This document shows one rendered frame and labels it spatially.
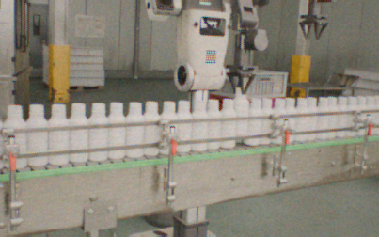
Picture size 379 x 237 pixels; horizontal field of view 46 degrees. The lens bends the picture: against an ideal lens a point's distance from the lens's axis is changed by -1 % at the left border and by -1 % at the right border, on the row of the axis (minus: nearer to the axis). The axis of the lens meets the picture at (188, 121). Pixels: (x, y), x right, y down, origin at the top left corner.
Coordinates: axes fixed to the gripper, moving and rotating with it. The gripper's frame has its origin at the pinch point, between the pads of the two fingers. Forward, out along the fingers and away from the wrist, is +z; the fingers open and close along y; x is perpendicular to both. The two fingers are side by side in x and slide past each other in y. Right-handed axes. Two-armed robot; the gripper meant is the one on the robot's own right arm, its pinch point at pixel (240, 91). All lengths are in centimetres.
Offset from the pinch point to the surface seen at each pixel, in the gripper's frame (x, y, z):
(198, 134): -18.6, 3.4, 13.3
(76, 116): -59, 2, 6
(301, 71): 725, -683, 19
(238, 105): -2.0, 2.0, 4.7
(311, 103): 33.8, 1.9, 4.8
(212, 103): -12.9, 1.8, 3.8
